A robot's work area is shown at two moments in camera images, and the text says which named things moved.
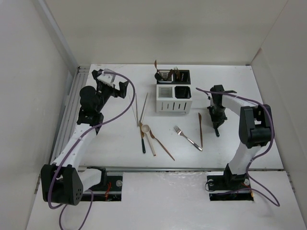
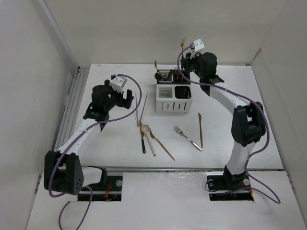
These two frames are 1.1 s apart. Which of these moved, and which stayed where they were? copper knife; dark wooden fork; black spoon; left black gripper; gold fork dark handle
Moved: gold fork dark handle; left black gripper
Stayed: black spoon; dark wooden fork; copper knife
